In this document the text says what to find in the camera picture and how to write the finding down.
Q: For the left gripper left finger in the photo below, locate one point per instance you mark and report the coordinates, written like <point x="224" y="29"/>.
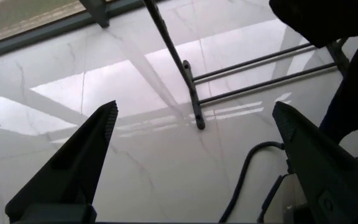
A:
<point x="73" y="174"/>

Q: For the black clothes rack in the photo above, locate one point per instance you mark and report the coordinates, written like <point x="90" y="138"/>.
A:
<point x="194" y="93"/>

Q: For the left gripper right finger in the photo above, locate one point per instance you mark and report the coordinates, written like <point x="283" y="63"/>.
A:
<point x="331" y="174"/>

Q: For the window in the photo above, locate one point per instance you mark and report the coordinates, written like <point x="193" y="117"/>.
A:
<point x="42" y="34"/>

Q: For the black garment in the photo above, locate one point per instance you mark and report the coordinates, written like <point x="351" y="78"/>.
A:
<point x="322" y="18"/>

